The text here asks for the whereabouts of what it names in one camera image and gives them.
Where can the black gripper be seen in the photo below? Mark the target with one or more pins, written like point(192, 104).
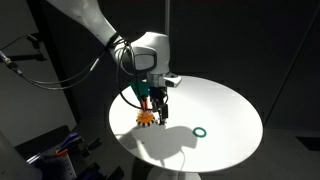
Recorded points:
point(158, 95)

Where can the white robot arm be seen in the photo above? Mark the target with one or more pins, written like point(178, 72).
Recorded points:
point(146, 50)

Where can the grey vertical pole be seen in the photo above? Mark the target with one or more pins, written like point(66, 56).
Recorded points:
point(167, 16)

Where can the black tool rack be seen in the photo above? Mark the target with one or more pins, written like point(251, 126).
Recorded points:
point(76, 163)

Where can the teal gripper mount bracket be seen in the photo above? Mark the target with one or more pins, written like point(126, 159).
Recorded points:
point(140, 89)

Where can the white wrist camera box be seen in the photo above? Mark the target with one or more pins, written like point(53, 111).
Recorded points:
point(170, 81)

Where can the white table pedestal base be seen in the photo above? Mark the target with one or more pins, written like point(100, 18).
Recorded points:
point(173, 175)

